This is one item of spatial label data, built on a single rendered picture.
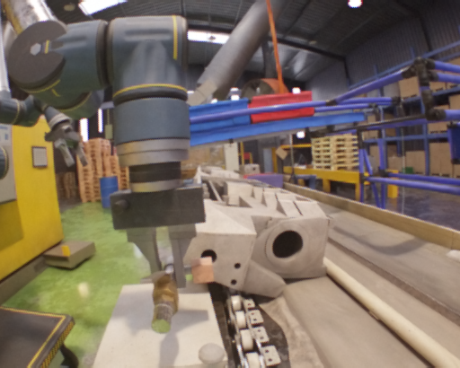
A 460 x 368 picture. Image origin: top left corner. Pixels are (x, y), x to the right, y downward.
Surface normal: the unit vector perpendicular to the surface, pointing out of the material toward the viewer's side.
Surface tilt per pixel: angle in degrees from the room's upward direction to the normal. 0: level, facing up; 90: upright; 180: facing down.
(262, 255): 90
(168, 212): 90
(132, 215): 90
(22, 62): 90
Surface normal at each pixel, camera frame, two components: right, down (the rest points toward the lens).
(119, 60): 0.29, 0.64
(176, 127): 0.76, 0.00
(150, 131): 0.28, 0.07
